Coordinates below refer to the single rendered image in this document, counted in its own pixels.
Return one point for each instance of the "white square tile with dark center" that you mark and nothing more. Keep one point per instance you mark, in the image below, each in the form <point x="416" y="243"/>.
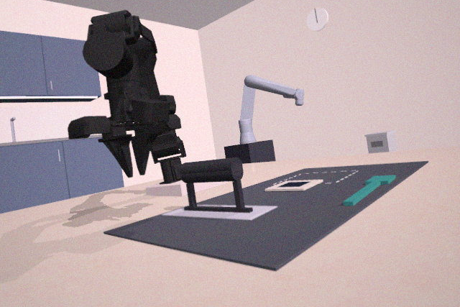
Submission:
<point x="294" y="185"/>

